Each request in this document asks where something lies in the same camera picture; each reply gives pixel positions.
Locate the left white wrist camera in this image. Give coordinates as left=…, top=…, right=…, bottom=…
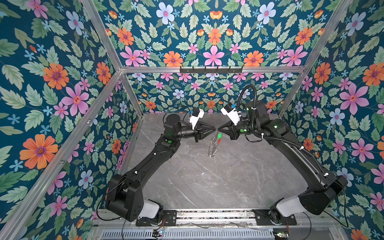
left=189, top=108, right=205, bottom=130

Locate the metal key organizer red handle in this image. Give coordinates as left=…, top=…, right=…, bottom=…
left=208, top=131, right=221, bottom=158

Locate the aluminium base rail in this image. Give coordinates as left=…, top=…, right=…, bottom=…
left=94, top=207, right=286, bottom=229

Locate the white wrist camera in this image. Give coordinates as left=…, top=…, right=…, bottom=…
left=189, top=108, right=205, bottom=130
left=221, top=105, right=241, bottom=126

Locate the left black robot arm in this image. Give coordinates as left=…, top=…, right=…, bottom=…
left=105, top=114, right=216, bottom=226

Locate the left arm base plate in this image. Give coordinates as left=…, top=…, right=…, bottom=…
left=136, top=210, right=178, bottom=227

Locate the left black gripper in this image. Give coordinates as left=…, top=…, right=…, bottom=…
left=174, top=120, right=216, bottom=143

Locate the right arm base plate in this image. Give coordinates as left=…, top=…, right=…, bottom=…
left=252, top=209, right=297, bottom=226

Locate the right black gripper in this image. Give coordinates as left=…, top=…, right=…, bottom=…
left=217, top=118, right=259, bottom=141

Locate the black hook rail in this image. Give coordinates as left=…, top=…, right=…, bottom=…
left=179, top=66, right=243, bottom=75

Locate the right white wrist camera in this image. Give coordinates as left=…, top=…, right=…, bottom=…
left=221, top=105, right=241, bottom=126

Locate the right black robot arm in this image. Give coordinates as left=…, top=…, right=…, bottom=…
left=219, top=85, right=348, bottom=222

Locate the white perforated cable duct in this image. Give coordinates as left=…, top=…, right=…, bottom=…
left=100, top=229, right=275, bottom=240

